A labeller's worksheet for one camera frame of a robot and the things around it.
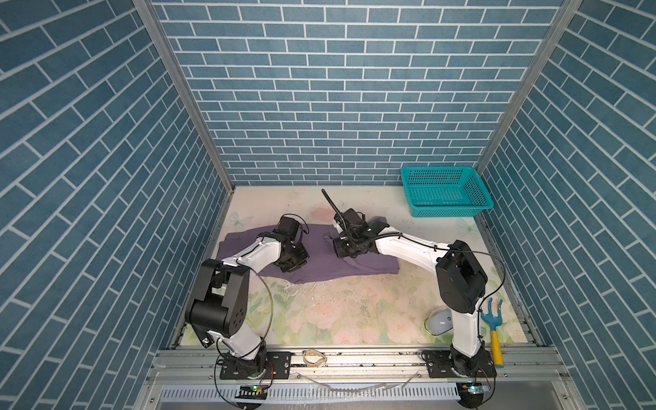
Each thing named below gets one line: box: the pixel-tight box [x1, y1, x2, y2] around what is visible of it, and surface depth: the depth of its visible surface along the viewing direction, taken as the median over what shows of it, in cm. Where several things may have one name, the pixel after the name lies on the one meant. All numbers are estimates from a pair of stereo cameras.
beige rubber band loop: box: [302, 348, 328, 369], surface depth 77 cm
